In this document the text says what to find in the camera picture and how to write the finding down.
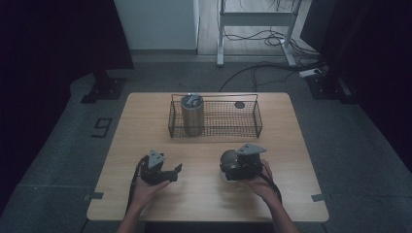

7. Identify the white mug with steel interior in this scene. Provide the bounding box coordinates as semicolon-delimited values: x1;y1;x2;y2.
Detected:
219;149;242;184

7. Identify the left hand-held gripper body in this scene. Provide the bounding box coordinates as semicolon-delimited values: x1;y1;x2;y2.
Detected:
139;149;171;186

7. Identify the white power strip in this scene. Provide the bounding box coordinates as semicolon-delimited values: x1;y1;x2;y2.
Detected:
298;67;323;79

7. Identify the white desk frame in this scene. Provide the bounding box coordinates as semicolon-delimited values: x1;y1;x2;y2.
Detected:
216;0;306;68

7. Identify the dark curtain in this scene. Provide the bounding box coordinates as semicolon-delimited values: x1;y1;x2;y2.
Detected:
0;0;135;208
300;0;412;173

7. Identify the black stand base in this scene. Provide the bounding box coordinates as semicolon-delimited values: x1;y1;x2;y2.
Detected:
305;73;358;105
80;69;128;105

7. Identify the tangle of black cables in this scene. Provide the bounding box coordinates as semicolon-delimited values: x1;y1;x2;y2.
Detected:
223;28;322;61

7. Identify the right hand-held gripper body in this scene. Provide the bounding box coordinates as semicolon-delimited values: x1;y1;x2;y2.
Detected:
225;143;268;183

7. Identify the black wire mesh basket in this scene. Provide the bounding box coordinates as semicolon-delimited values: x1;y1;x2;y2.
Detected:
167;93;263;139

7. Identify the person's left hand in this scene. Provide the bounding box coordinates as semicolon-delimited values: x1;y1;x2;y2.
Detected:
130;176;172;212

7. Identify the long black floor cable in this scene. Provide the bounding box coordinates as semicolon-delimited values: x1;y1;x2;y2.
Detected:
219;61;328;93

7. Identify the person's right hand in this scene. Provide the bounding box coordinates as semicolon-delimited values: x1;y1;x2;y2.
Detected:
241;158;277;204

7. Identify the white cabinet panel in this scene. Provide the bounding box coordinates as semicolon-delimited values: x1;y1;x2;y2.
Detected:
113;0;200;51

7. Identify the stainless steel tumbler with lid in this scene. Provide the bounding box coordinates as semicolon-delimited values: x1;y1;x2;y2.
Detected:
179;92;206;137

